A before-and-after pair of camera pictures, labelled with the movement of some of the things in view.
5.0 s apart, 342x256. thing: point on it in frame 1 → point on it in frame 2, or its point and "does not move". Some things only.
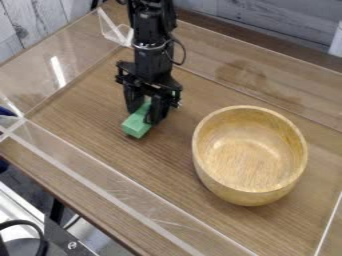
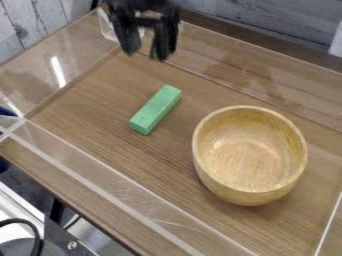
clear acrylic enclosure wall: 236,177 does not move
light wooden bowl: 248,151 does not move
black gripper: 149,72 → 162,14
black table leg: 56,211 does not move
